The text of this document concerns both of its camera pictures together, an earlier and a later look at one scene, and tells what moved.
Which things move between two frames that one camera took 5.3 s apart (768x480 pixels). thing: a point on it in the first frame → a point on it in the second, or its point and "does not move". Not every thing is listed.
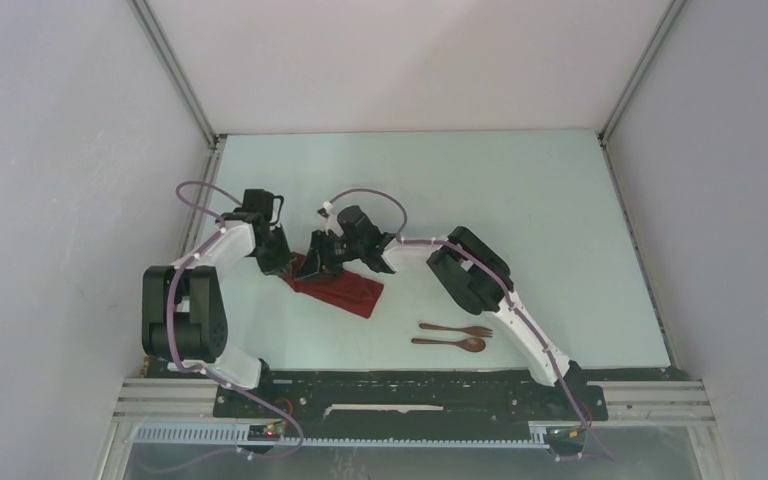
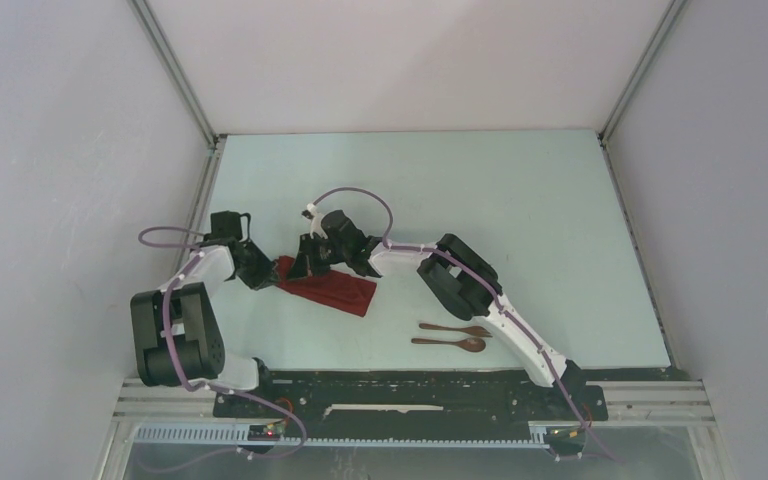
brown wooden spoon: [472, 344] does not move
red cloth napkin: [341, 289] does not move
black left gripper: [281, 265] → [265, 276]
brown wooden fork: [469, 330] does not move
